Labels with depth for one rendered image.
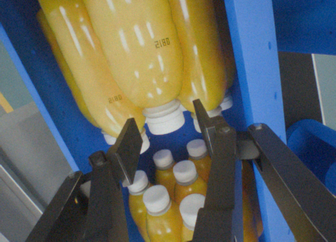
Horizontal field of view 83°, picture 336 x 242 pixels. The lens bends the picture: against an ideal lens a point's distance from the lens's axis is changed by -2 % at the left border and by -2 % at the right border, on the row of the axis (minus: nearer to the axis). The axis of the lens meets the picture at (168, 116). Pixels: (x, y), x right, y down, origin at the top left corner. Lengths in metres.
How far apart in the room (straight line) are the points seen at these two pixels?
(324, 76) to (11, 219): 1.78
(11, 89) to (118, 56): 1.63
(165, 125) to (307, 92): 1.38
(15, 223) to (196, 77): 0.50
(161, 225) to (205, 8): 0.29
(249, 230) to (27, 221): 0.48
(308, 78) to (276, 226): 1.30
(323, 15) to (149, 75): 0.57
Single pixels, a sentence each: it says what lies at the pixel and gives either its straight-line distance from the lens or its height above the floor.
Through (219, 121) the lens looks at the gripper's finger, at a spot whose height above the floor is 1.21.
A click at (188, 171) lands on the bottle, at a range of 0.34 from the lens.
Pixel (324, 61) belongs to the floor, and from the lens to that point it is 1.72.
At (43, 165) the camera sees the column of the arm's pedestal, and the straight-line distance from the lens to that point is 0.66.
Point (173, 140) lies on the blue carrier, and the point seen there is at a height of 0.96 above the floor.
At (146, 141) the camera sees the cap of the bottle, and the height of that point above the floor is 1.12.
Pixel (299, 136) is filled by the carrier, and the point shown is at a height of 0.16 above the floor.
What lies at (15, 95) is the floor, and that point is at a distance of 1.77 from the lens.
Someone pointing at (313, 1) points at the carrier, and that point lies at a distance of 0.71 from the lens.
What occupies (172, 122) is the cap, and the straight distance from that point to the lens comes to 0.19.
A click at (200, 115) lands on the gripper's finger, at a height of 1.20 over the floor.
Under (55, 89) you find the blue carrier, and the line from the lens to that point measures 0.31.
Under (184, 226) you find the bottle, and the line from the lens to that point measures 0.30.
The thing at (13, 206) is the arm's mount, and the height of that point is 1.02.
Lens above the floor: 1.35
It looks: 69 degrees down
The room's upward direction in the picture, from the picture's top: 180 degrees clockwise
